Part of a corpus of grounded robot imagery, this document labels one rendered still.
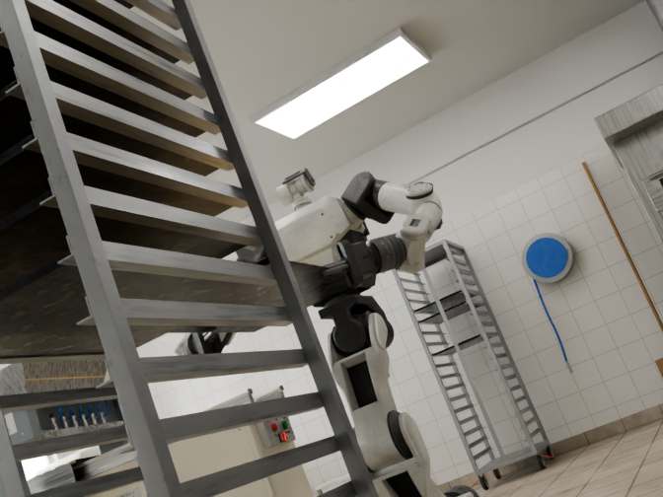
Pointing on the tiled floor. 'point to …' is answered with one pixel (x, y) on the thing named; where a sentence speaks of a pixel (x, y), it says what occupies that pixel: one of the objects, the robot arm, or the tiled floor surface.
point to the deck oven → (639, 148)
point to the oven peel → (627, 259)
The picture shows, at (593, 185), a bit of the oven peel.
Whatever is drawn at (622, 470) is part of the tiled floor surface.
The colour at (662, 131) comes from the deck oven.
